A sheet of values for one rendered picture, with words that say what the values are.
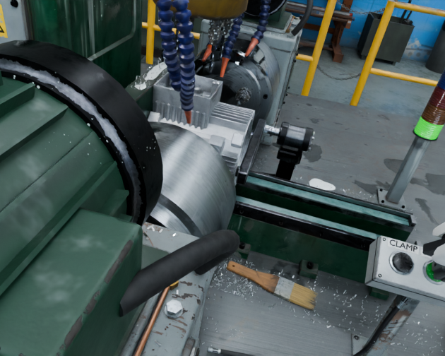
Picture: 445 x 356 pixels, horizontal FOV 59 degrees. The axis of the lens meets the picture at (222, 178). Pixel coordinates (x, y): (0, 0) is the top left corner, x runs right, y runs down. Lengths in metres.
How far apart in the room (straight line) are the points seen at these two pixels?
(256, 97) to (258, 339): 0.58
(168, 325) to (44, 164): 0.19
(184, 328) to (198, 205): 0.21
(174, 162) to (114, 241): 0.35
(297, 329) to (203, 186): 0.40
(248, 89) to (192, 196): 0.55
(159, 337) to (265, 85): 0.78
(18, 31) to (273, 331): 0.70
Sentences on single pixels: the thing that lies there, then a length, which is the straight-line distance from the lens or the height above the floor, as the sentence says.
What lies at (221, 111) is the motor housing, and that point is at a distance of 0.83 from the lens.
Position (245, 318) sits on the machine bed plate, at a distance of 0.83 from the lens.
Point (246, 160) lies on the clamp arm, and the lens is 0.82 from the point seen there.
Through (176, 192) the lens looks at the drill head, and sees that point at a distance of 0.51.
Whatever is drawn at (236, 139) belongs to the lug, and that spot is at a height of 1.08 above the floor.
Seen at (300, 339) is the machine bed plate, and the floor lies 0.80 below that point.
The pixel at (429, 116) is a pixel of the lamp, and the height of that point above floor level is 1.09.
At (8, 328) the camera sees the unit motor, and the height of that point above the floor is 1.31.
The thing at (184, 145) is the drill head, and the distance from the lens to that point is 0.59.
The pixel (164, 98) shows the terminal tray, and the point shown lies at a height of 1.12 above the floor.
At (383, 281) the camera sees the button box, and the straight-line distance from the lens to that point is 0.65.
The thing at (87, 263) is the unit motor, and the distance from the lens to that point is 0.21.
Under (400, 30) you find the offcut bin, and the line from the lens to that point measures 5.60.
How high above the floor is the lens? 1.47
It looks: 36 degrees down
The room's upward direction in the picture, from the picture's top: 10 degrees clockwise
